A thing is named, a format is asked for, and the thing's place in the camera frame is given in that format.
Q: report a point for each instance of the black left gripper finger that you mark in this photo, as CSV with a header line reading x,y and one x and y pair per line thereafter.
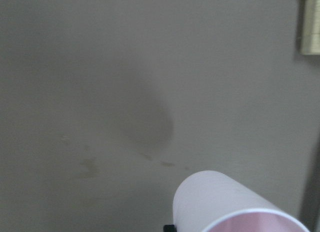
x,y
169,228

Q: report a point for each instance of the pink cup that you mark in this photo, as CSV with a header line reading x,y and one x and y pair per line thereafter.
x,y
211,201

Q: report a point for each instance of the bamboo cutting board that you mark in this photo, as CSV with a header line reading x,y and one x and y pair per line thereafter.
x,y
310,40

